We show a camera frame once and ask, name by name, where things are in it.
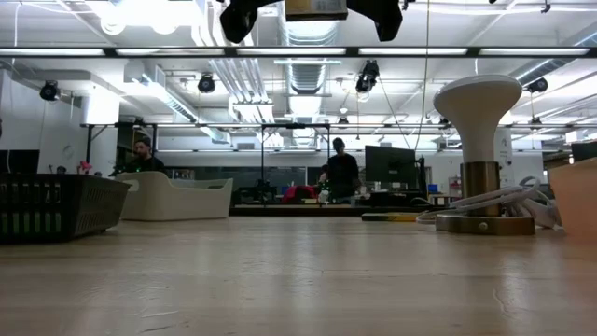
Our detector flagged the person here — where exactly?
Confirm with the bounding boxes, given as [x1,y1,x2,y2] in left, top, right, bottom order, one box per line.
[325,136,361,205]
[121,135,167,175]

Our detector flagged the silver ventilation duct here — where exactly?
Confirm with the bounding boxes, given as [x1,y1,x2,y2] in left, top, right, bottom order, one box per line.
[278,18,341,148]

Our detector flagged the brass lamp with white shade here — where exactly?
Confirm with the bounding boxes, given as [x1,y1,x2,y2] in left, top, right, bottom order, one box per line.
[432,73,537,237]

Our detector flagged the black computer monitor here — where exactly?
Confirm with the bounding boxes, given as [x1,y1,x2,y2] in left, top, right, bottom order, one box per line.
[0,148,41,175]
[364,145,418,190]

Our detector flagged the white lamp cable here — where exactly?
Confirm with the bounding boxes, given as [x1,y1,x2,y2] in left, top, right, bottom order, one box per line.
[416,175,564,231]

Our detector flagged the red cloth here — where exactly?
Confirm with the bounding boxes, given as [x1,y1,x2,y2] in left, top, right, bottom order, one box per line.
[281,185,319,205]

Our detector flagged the black overhead crossbar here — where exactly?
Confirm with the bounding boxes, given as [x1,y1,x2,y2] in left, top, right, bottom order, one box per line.
[0,46,597,59]

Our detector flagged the black aluminium table frame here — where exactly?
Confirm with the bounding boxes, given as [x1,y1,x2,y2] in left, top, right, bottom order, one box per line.
[228,203,437,217]

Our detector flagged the black mesh basket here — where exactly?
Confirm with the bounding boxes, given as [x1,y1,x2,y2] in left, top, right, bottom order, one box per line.
[0,173,132,245]

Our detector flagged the pale grey plastic bin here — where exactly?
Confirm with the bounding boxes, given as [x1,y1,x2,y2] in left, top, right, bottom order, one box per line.
[115,170,234,222]

